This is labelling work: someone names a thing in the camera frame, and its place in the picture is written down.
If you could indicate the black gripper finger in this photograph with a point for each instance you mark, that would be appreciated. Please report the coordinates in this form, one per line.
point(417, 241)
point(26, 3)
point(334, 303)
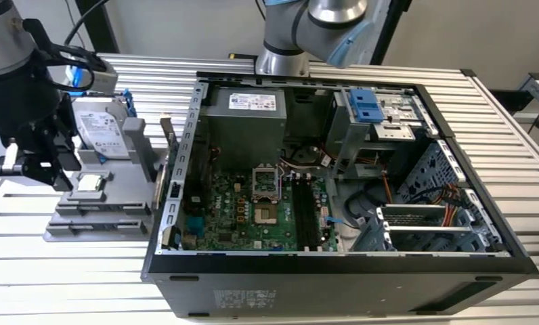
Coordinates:
point(44, 166)
point(69, 152)

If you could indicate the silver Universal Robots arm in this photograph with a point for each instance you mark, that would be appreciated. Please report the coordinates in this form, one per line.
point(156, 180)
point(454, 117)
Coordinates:
point(329, 20)

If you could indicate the silver hard disk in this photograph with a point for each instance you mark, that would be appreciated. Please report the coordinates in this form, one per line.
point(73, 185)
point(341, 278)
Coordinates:
point(101, 128)

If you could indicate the silver CPU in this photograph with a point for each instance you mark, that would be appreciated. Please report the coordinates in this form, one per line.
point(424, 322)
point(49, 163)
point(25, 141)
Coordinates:
point(92, 183)

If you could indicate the grey parts rack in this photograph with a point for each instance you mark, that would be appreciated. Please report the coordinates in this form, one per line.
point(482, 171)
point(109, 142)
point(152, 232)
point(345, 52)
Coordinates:
point(116, 189)

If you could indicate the blue disk carrier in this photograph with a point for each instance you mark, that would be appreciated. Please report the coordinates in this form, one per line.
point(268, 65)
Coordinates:
point(132, 105)

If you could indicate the grey power supply unit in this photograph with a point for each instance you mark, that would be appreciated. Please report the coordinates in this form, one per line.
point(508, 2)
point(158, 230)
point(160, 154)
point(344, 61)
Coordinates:
point(242, 135)

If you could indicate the green motherboard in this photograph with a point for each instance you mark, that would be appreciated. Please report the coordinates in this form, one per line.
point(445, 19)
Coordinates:
point(234, 233)

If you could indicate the small yellow black tag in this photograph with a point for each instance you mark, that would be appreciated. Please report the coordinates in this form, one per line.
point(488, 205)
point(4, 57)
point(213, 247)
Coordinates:
point(237, 55)

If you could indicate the CPU socket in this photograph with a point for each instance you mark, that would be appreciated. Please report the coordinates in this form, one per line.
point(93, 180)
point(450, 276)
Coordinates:
point(266, 213)

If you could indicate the socket locking lever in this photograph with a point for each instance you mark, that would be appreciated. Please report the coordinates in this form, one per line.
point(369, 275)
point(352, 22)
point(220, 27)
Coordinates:
point(282, 186)

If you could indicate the black round case speaker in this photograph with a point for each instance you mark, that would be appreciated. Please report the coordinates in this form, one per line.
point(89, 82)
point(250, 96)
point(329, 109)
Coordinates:
point(306, 154)

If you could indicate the grey metal disk bay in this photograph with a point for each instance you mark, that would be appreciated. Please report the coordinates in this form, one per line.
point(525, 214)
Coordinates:
point(346, 142)

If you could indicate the black open PC case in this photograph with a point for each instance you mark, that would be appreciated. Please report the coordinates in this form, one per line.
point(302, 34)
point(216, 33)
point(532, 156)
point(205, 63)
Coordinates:
point(297, 291)

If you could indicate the blue drive bay latch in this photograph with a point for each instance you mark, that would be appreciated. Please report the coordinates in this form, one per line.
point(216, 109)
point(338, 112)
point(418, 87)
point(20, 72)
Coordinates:
point(365, 105)

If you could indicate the silver perforated drive cage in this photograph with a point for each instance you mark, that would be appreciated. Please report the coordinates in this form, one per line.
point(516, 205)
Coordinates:
point(414, 216)

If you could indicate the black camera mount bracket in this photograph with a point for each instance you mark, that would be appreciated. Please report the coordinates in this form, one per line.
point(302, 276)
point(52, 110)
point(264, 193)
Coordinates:
point(37, 37)

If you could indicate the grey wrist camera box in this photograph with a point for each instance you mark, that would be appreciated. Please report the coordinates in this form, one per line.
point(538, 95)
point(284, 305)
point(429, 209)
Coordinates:
point(101, 79)

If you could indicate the graphics card with bracket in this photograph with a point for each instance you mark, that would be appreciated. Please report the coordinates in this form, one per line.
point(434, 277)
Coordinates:
point(173, 149)

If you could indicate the black post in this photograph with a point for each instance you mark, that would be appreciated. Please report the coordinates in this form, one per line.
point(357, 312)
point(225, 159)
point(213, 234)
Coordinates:
point(102, 34)
point(394, 27)

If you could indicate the black bracket beside table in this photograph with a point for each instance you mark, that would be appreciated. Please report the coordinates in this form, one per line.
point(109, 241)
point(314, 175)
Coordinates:
point(514, 100)

